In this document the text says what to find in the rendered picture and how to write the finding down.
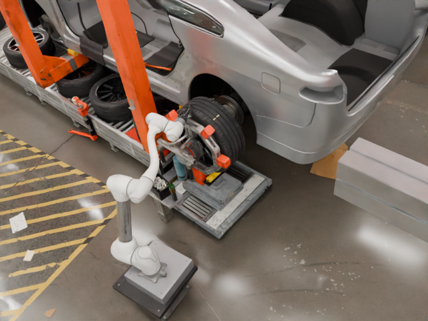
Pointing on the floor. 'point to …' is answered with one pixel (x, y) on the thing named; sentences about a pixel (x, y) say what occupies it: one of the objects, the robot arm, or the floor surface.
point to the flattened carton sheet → (328, 163)
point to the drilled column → (165, 213)
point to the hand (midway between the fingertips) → (189, 107)
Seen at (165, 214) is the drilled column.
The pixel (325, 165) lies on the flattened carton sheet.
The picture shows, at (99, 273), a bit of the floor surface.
